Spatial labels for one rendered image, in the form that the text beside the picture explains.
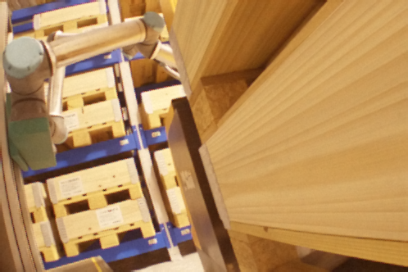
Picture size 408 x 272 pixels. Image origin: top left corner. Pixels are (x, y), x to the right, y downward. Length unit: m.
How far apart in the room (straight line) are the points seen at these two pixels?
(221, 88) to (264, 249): 0.35
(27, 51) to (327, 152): 0.95
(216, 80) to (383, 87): 0.42
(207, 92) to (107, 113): 1.86
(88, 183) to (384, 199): 2.18
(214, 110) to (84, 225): 1.89
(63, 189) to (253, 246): 1.96
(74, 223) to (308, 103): 2.18
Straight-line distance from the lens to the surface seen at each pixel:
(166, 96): 2.41
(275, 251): 0.57
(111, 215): 2.23
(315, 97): 0.25
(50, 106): 1.79
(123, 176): 2.22
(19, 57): 1.00
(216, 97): 0.55
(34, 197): 2.42
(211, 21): 0.46
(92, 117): 2.37
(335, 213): 0.28
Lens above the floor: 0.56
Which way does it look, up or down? 10 degrees up
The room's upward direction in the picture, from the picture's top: 17 degrees counter-clockwise
